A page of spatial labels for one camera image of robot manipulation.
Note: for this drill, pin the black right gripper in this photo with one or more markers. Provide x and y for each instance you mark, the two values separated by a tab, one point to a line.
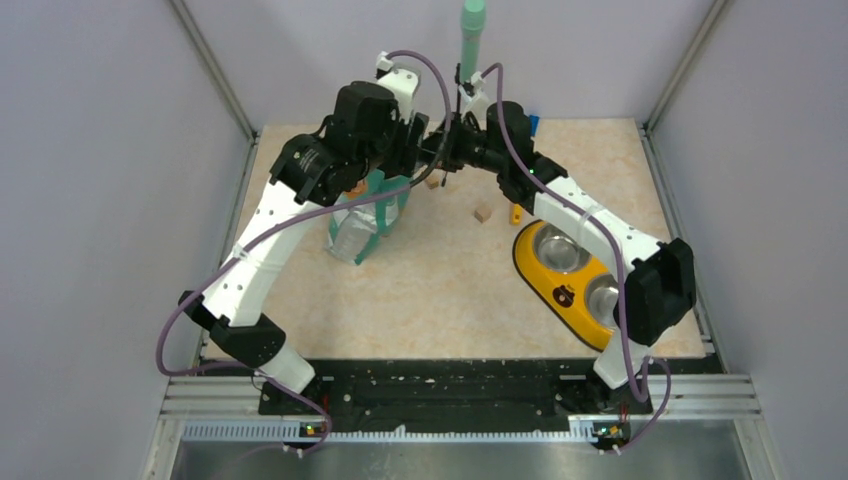
458	126

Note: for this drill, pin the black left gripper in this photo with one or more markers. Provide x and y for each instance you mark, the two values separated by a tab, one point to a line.
402	159

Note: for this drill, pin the green pet food bag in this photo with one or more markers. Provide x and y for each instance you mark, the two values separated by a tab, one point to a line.
354	234

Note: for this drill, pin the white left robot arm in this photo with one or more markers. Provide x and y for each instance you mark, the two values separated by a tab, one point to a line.
304	182

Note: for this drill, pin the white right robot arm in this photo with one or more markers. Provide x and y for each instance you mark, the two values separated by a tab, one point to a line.
656	279

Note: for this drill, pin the yellow double pet bowl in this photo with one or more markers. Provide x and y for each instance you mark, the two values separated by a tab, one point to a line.
575	286

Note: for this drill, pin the black tripod stand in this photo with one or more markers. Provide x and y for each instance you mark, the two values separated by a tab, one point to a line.
458	99

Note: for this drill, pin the blue small object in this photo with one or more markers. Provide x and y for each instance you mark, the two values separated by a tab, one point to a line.
534	121

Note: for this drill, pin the small wooden cube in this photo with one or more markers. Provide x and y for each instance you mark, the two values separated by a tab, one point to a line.
482	213

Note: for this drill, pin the yellow plastic scoop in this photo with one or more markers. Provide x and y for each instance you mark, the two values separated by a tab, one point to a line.
516	215

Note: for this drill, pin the green cylinder on stand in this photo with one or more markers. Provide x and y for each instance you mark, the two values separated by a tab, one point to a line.
472	24

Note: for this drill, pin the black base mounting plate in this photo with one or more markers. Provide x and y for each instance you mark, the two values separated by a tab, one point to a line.
453	396

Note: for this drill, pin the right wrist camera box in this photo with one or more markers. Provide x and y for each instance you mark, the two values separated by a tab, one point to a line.
474	101

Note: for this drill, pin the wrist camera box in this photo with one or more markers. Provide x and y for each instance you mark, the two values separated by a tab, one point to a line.
474	101
402	81

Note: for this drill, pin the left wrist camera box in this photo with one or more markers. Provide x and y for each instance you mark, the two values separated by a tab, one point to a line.
402	81

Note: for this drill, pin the aluminium front rail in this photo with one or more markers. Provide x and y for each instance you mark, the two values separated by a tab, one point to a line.
226	408

